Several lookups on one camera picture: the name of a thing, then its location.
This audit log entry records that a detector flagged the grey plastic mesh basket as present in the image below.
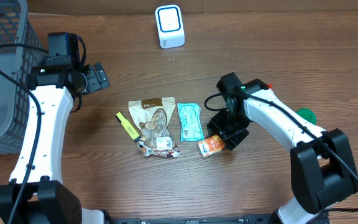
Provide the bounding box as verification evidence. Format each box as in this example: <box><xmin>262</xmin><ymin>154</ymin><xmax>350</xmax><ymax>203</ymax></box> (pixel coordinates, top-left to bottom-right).
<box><xmin>0</xmin><ymin>0</ymin><xmax>46</xmax><ymax>154</ymax></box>

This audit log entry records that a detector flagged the teal tissue packet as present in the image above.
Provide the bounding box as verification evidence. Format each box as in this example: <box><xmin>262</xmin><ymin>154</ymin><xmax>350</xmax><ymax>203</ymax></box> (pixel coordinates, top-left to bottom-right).
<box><xmin>177</xmin><ymin>103</ymin><xmax>204</xmax><ymax>142</ymax></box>

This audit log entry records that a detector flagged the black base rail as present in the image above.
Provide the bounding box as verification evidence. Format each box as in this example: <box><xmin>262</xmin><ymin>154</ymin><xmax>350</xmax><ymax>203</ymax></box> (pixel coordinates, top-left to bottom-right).
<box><xmin>108</xmin><ymin>213</ymin><xmax>282</xmax><ymax>224</ymax></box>

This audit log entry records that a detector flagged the beige paper snack bag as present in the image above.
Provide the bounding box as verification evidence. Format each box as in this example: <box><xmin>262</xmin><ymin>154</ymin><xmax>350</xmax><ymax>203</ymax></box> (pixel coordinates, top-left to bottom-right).
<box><xmin>128</xmin><ymin>97</ymin><xmax>176</xmax><ymax>150</ymax></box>

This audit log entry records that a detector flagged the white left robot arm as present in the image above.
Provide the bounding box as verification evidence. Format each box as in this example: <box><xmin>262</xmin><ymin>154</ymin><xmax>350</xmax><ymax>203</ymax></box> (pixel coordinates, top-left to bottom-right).
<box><xmin>0</xmin><ymin>32</ymin><xmax>109</xmax><ymax>223</ymax></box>

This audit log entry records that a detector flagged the green lid jar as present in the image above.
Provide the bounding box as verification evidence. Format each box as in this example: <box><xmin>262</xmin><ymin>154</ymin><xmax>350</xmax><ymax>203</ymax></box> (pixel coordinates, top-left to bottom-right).
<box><xmin>296</xmin><ymin>108</ymin><xmax>316</xmax><ymax>124</ymax></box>

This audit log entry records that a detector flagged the white barcode scanner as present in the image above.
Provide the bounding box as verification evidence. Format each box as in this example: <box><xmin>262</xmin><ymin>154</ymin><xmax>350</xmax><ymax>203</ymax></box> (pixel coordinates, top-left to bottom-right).
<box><xmin>155</xmin><ymin>4</ymin><xmax>185</xmax><ymax>49</ymax></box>

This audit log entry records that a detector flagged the yellow highlighter marker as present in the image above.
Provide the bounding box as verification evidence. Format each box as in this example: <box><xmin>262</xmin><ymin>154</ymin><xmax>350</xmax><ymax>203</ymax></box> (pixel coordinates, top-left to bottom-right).
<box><xmin>116</xmin><ymin>112</ymin><xmax>140</xmax><ymax>142</ymax></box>

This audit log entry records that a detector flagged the silver snack wrapper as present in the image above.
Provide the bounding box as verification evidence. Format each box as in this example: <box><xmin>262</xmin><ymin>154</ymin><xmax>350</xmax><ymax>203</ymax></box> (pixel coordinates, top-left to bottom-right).
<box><xmin>137</xmin><ymin>141</ymin><xmax>180</xmax><ymax>158</ymax></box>

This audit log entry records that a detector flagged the orange small box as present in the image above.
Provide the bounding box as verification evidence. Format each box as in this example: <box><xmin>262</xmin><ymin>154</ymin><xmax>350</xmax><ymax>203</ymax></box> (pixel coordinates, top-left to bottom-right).
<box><xmin>198</xmin><ymin>134</ymin><xmax>225</xmax><ymax>158</ymax></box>

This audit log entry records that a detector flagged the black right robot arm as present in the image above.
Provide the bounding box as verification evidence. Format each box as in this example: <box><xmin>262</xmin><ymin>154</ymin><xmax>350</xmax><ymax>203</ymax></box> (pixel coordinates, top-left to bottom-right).
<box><xmin>207</xmin><ymin>73</ymin><xmax>358</xmax><ymax>223</ymax></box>

